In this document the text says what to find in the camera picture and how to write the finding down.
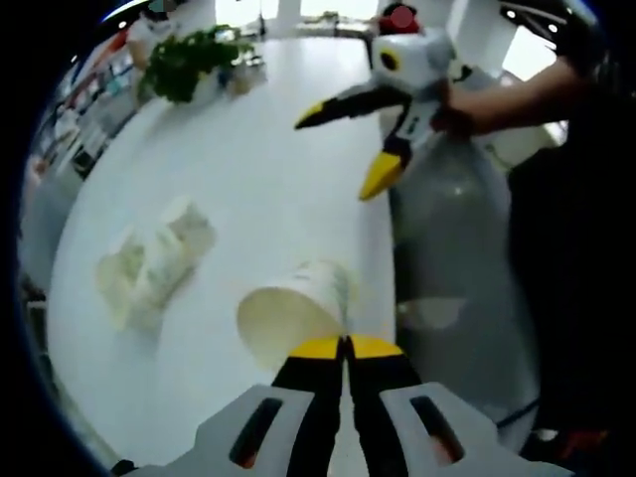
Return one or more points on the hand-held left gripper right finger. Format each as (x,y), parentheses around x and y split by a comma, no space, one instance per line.
(382,397)

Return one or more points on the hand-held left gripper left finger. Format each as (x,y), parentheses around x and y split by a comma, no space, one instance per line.
(308,397)

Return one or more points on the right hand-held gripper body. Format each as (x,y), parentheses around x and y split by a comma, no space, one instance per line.
(412,54)

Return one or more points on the person's right hand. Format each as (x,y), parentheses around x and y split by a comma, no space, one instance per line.
(469,111)

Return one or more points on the grey office chair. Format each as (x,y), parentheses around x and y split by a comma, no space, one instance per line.
(447,248)

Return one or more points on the white table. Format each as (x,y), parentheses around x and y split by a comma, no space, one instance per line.
(273,199)

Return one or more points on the green potted plant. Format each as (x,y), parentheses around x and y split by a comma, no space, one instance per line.
(189,59)

